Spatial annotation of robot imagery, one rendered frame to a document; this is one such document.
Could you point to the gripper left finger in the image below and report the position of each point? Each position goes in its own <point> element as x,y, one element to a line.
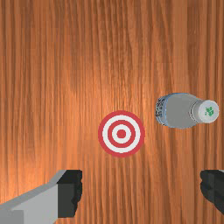
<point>38,201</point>

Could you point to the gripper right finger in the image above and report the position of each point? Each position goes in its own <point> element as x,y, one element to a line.
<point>214,186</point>

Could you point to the clear plastic bottle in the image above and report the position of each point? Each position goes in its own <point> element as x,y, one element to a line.
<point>180,110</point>

